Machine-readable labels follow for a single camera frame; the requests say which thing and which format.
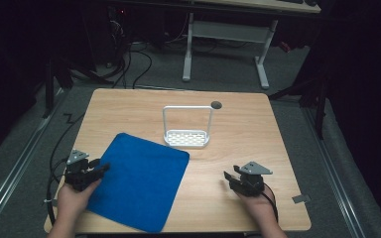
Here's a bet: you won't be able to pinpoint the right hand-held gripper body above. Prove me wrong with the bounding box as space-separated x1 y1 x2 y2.
228 161 274 198

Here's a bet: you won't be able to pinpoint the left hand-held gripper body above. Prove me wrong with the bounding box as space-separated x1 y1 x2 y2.
63 149 101 192

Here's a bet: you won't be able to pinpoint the blue cloth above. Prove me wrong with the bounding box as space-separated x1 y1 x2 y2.
86 132 191 234

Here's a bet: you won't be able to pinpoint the white towel rack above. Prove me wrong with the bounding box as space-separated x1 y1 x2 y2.
162 105 214 150

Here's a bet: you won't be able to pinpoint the person's left hand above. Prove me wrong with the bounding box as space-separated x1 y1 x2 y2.
57 178 102 218

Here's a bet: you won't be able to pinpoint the person's right hand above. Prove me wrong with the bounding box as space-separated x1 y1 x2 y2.
237 190 279 229

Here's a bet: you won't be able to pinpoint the black stand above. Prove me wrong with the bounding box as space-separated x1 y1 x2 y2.
41 54 113 119
268 73 330 140

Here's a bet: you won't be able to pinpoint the white-legged wooden desk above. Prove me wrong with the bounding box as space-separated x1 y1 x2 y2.
182 0 322 91

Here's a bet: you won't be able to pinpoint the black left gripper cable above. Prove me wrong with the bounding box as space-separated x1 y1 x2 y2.
46 113 85 227

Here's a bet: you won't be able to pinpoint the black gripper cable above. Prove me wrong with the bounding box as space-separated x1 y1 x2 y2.
262 182 280 223
46 113 85 227

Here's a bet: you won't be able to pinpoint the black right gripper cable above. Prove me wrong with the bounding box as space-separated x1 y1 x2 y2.
262 182 280 223

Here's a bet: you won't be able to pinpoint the metal floor rail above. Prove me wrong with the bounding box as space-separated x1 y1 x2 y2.
0 88 67 232
302 106 368 238

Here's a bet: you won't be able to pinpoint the black floor cables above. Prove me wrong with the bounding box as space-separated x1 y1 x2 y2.
103 9 192 89

